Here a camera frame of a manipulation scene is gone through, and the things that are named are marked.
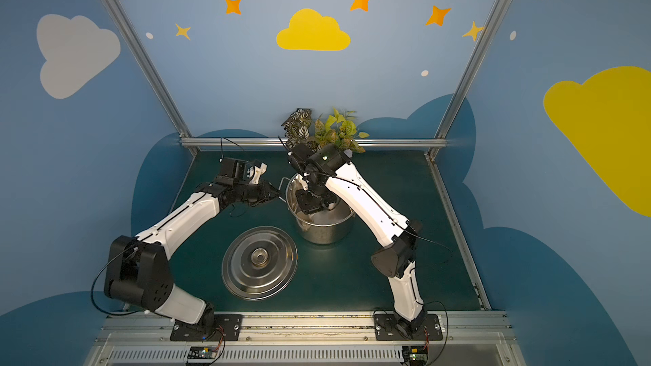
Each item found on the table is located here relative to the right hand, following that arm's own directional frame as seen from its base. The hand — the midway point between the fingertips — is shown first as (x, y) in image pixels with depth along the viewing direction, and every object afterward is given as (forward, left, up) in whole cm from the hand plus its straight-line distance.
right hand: (315, 209), depth 74 cm
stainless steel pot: (-1, -3, -8) cm, 8 cm away
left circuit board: (-35, +30, -24) cm, 52 cm away
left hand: (+10, +13, -5) cm, 17 cm away
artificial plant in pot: (+38, +9, 0) cm, 39 cm away
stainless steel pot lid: (-9, +20, -22) cm, 31 cm away
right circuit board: (-32, -31, -25) cm, 51 cm away
